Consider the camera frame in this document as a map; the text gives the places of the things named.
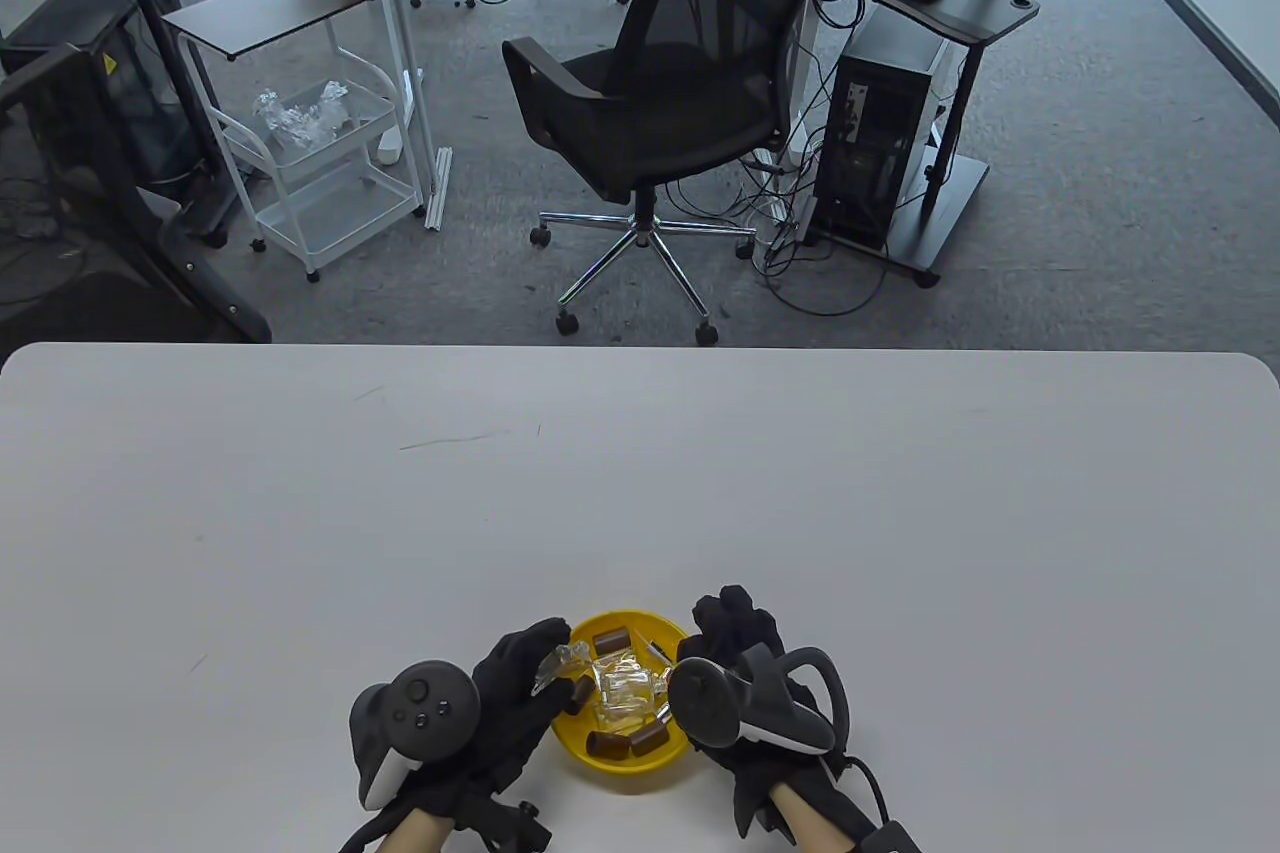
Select person's right hand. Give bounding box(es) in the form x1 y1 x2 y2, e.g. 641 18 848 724
672 585 853 839

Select person's left hand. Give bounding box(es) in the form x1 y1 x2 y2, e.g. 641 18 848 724
400 618 596 829

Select person's left forearm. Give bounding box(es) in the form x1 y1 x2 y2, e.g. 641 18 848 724
375 808 456 853

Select person's right forearm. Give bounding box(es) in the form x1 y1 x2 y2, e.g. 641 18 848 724
770 781 861 853

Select black and white tracking controller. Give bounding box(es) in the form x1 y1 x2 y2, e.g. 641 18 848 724
667 643 851 756
350 660 483 809

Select yellow bowl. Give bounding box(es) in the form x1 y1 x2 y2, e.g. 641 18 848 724
548 608 701 774

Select white metal utility cart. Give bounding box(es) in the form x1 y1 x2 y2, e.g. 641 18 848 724
178 23 429 284

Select black computer tower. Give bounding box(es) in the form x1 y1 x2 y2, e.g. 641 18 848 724
812 5 951 254

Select crumpled clear plastic wrap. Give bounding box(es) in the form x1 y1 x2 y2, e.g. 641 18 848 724
252 79 351 146

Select black mesh office chair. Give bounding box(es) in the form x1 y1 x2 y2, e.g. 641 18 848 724
502 0 859 344

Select black mobile computer stand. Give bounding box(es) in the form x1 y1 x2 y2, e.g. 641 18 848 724
795 0 1041 287

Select black equipment cabinet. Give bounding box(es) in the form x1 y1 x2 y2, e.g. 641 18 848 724
0 0 216 194

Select dark wooden cart top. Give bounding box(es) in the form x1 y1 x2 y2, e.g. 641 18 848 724
162 0 384 62

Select black stand pole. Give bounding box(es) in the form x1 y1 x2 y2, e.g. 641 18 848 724
93 0 241 249

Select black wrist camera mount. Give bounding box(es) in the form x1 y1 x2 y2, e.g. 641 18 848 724
855 758 926 853
455 788 553 853

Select black floor cables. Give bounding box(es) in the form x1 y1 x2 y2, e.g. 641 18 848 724
665 128 891 319

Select white metal frame desk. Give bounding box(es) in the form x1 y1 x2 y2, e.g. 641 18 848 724
262 0 919 231

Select large black equipment frame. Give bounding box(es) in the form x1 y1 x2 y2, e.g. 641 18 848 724
0 43 273 344

